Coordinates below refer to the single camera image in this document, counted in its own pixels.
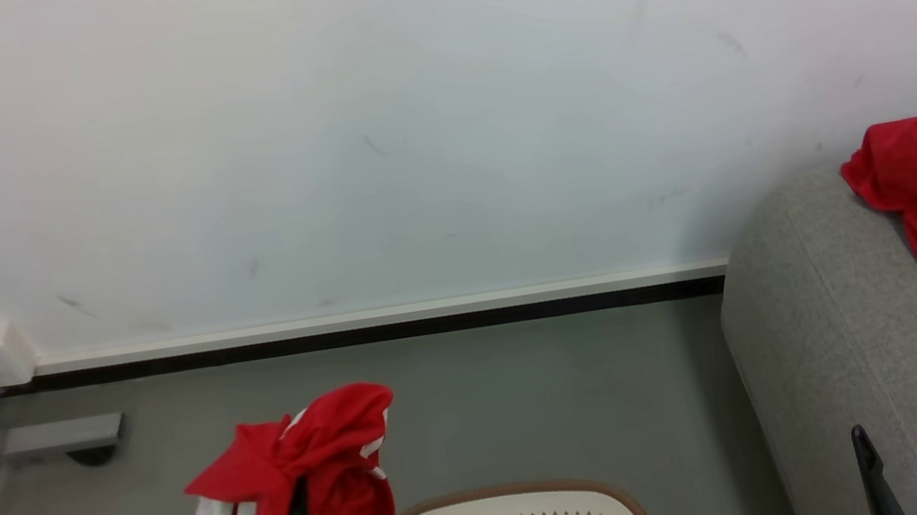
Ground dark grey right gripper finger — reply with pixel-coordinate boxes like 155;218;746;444
850;419;909;515

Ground red and white garment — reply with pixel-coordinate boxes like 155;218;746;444
171;377;413;515

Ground grey fabric sofa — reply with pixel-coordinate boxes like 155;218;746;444
700;151;917;515

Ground black caster wheel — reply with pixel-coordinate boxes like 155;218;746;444
67;443;120;472

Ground white and black baseboard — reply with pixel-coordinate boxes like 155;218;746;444
0;254;734;403

